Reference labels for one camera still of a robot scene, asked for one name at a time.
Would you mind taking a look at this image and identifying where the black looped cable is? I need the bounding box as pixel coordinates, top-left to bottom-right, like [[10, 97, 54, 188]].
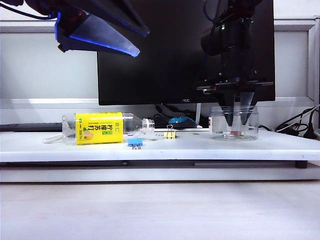
[[259, 106, 320, 138]]

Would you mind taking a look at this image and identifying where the yellow binder clip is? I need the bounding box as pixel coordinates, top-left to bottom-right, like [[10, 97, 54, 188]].
[[163, 124, 178, 140]]

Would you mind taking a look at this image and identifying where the black AOC monitor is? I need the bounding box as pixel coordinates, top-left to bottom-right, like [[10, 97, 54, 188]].
[[96, 0, 277, 107]]

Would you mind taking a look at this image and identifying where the black power plug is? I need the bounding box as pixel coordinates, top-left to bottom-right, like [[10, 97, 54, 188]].
[[303, 117, 320, 140]]

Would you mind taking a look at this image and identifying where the blue computer mouse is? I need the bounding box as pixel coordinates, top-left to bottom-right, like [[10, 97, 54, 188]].
[[168, 116, 198, 130]]

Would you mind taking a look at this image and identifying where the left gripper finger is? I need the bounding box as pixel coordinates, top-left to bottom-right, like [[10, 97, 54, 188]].
[[68, 13, 141, 58], [82, 0, 151, 38]]

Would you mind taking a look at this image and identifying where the left gripper blue body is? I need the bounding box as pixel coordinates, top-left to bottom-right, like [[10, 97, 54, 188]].
[[54, 9, 92, 54]]

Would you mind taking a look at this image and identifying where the black cable under monitor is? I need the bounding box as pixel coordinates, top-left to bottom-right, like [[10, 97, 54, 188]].
[[147, 103, 186, 128]]

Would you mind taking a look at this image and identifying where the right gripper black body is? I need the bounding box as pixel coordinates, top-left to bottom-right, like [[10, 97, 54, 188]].
[[196, 79, 275, 95]]

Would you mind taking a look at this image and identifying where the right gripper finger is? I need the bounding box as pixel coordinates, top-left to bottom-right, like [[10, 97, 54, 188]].
[[239, 92, 256, 126], [216, 91, 237, 127]]

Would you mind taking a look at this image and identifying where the blue binder clip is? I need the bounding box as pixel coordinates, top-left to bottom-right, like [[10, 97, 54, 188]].
[[127, 138, 144, 150]]

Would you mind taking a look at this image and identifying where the white raised desk board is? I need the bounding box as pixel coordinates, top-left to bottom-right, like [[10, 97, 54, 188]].
[[0, 129, 320, 163]]

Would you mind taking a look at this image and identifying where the white braided cord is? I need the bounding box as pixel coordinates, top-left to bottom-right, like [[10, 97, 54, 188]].
[[44, 133, 66, 145]]

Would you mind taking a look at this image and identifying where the round transparent plastic box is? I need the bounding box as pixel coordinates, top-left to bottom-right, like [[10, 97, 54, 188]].
[[208, 105, 260, 142]]

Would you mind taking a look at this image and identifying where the aluminium partition frame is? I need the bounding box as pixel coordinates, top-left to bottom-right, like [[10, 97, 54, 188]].
[[0, 14, 320, 111]]

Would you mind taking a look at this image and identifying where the black keyboard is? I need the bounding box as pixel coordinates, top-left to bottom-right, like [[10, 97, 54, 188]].
[[0, 117, 173, 133]]

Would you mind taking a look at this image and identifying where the clear bottle yellow label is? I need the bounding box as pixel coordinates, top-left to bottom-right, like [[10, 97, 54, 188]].
[[62, 111, 156, 146]]

